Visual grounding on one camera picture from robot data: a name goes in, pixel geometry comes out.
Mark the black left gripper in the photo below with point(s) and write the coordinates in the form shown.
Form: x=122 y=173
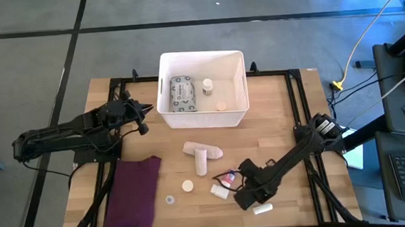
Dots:
x=123 y=111

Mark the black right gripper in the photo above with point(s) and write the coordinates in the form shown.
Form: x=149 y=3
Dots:
x=256 y=186

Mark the pink labelled bottle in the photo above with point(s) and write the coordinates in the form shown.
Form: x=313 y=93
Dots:
x=229 y=178

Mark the small beige bandage roll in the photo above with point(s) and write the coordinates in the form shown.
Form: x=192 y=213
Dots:
x=201 y=163

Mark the wet wipes pack blue print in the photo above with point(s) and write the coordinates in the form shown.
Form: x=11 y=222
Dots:
x=182 y=93

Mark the round beige wooden disc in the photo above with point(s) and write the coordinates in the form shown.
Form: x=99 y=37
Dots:
x=187 y=185

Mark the white plastic basket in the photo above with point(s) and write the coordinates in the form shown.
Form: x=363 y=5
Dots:
x=206 y=119

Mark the white labelled pill bottle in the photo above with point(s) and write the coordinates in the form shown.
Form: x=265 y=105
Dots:
x=207 y=87

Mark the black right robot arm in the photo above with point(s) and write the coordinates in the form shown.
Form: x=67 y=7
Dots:
x=294 y=153

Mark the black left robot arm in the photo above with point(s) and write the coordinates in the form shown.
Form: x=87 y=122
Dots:
x=57 y=136

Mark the white plastic bottle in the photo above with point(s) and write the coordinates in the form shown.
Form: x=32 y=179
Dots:
x=218 y=192
x=262 y=208

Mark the small clear cap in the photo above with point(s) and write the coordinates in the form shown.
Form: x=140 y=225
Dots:
x=170 y=199

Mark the purple cloth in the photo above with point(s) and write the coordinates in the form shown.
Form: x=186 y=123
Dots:
x=133 y=197

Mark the grey floor foot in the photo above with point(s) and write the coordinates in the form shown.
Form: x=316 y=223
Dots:
x=363 y=64

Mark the black side desk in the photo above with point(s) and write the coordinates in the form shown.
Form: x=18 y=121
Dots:
x=395 y=114

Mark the black metal table frame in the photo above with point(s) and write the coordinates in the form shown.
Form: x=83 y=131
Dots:
x=143 y=80

